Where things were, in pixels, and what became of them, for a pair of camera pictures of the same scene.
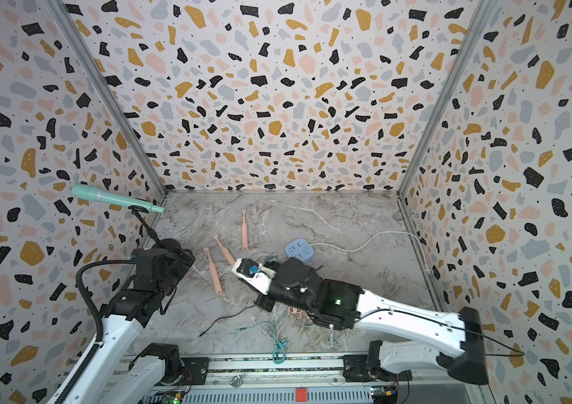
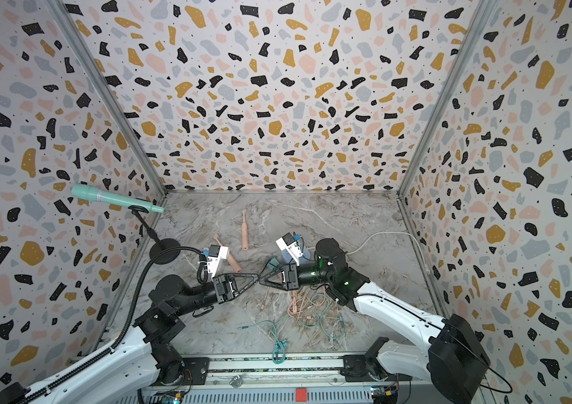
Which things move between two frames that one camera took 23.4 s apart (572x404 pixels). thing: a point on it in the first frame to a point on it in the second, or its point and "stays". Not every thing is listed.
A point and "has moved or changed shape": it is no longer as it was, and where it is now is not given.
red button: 301,395 stays
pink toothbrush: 245,232 stays
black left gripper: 184,266 to 225,288
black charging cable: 225,317 has moved or changed shape
